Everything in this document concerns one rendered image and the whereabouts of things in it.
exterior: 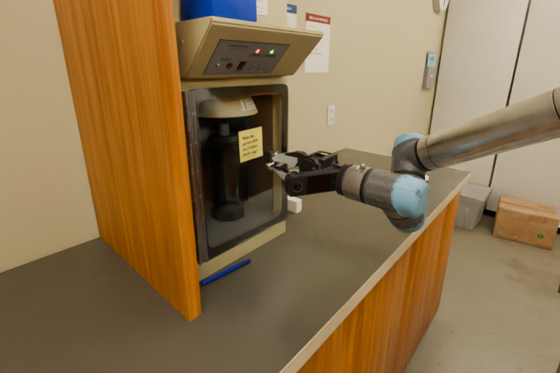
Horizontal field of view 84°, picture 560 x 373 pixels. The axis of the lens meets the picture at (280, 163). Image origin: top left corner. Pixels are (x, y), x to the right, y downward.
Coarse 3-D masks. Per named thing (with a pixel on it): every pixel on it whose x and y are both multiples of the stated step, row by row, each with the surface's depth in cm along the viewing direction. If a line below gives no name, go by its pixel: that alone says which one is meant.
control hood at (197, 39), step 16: (176, 32) 57; (192, 32) 54; (208, 32) 51; (224, 32) 53; (240, 32) 56; (256, 32) 58; (272, 32) 61; (288, 32) 64; (304, 32) 67; (320, 32) 71; (192, 48) 55; (208, 48) 55; (288, 48) 69; (304, 48) 72; (192, 64) 56; (288, 64) 74
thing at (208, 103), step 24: (216, 96) 66; (240, 96) 70; (264, 96) 76; (216, 120) 67; (240, 120) 72; (264, 120) 78; (216, 144) 68; (264, 144) 80; (216, 168) 70; (240, 168) 75; (264, 168) 81; (216, 192) 71; (240, 192) 77; (264, 192) 83; (216, 216) 72; (240, 216) 78; (264, 216) 85; (216, 240) 74; (240, 240) 80
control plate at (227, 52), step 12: (216, 48) 55; (228, 48) 57; (240, 48) 59; (252, 48) 61; (264, 48) 63; (276, 48) 66; (216, 60) 58; (228, 60) 60; (240, 60) 62; (252, 60) 65; (264, 60) 67; (276, 60) 70; (204, 72) 59; (216, 72) 61; (228, 72) 64; (240, 72) 66; (252, 72) 69; (264, 72) 71
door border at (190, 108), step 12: (192, 96) 61; (192, 108) 62; (192, 120) 63; (192, 132) 63; (192, 144) 64; (192, 156) 64; (204, 216) 70; (204, 228) 70; (204, 240) 71; (204, 252) 72
